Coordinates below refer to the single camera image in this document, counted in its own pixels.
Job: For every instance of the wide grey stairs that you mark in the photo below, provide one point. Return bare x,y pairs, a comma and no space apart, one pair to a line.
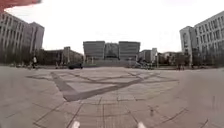
110,63

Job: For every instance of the grey twin-block building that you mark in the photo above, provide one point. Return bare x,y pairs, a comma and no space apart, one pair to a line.
94,50

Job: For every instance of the grey paved plaza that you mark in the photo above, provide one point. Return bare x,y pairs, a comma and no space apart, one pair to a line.
110,100

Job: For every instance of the small grey building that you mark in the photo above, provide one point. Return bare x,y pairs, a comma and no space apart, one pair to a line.
147,55

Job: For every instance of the dark car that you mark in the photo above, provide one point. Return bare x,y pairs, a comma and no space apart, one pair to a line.
75,66

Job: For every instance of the low brown building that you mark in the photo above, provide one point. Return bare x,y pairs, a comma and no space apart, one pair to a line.
53,56

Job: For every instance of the robot's own part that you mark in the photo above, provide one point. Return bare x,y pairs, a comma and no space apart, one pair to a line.
141,124
75,124

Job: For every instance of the person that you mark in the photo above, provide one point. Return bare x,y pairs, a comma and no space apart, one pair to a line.
34,62

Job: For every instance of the row of trees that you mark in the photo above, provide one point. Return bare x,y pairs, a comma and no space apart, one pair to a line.
206,57

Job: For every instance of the large pale many-windowed building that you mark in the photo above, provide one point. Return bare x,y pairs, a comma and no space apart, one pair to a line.
16,35

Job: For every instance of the large grey many-windowed building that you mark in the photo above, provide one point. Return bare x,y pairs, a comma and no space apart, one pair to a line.
208,35

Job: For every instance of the red flag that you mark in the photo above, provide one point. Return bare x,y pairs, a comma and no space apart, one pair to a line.
13,3

